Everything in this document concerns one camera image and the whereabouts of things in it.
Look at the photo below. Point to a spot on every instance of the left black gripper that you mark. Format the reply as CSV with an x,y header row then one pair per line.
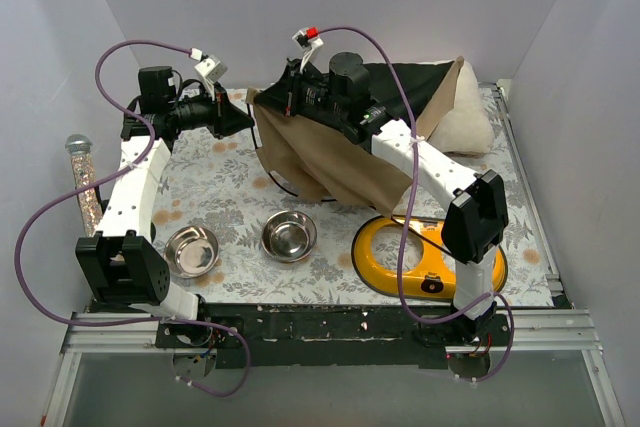
x,y
219,117

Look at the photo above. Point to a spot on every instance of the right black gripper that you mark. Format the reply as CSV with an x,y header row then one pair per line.
x,y
290,95

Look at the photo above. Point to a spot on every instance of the beige fabric pet tent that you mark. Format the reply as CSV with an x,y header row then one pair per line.
x,y
321,163

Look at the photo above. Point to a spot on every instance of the black tent pole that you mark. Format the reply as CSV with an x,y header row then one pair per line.
x,y
432,243
269,174

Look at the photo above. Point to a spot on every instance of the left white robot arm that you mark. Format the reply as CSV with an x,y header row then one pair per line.
x,y
119,260

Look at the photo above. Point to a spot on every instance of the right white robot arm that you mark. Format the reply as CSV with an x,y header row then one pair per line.
x,y
383,108

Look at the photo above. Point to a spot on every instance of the floral table mat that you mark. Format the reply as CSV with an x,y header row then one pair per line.
x,y
222,186

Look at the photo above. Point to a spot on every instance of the right steel bowl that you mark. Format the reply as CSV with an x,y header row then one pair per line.
x,y
289,236

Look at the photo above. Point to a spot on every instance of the steel bowl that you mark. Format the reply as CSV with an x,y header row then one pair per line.
x,y
289,236
191,251

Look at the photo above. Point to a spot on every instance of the left steel bowl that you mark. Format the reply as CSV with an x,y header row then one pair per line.
x,y
191,251

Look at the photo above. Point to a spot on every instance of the glitter toy microphone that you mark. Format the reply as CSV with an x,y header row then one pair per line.
x,y
79,149

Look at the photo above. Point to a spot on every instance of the cream fluffy pillow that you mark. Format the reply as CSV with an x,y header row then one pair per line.
x,y
466,128

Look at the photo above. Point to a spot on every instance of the yellow double bowl holder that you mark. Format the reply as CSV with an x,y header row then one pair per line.
x,y
427,272

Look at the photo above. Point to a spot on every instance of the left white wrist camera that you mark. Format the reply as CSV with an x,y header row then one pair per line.
x,y
209,69

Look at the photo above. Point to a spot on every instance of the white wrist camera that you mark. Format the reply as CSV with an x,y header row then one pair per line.
x,y
309,41
209,69

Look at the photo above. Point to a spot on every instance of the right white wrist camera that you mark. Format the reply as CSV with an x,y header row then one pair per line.
x,y
309,41

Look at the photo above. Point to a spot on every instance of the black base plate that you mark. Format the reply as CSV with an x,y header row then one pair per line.
x,y
327,335

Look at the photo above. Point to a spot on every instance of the aluminium frame rail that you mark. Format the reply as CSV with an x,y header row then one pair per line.
x,y
111,375

